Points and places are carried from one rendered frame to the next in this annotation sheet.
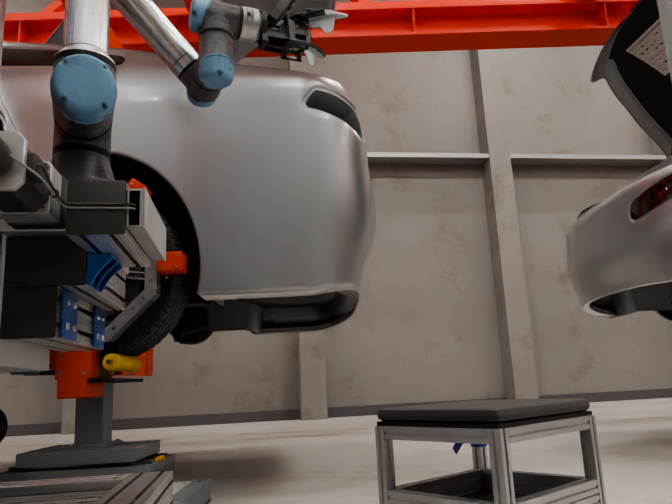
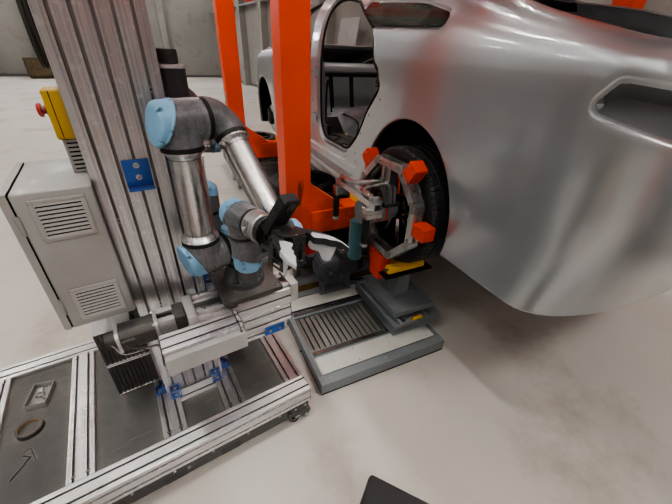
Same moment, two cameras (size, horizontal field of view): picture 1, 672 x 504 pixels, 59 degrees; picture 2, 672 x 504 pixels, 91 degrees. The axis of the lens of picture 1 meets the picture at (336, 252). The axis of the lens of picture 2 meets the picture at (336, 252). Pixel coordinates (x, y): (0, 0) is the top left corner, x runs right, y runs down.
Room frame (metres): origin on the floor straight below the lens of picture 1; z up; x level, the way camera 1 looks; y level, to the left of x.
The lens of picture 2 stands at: (1.11, -0.54, 1.58)
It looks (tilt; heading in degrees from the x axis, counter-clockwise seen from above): 31 degrees down; 65
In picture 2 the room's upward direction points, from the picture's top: 3 degrees clockwise
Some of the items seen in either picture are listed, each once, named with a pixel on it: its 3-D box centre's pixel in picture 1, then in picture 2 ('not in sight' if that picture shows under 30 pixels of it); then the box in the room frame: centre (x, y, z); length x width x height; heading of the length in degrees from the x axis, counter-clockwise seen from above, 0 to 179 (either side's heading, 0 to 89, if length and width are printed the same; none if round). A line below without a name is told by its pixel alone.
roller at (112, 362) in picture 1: (122, 363); (405, 265); (2.17, 0.78, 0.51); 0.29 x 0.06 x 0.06; 2
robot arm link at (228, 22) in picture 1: (215, 19); (241, 217); (1.20, 0.24, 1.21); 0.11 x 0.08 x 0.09; 113
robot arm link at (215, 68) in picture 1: (214, 63); (251, 248); (1.22, 0.25, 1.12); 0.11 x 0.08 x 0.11; 23
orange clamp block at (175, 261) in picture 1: (171, 263); (422, 232); (2.09, 0.59, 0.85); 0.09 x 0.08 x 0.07; 92
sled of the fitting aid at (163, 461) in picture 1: (92, 474); (395, 300); (2.24, 0.91, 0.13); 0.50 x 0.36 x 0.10; 92
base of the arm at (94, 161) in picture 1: (81, 174); (243, 268); (1.22, 0.54, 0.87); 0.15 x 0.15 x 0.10
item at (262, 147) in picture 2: not in sight; (268, 140); (1.97, 3.34, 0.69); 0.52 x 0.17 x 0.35; 2
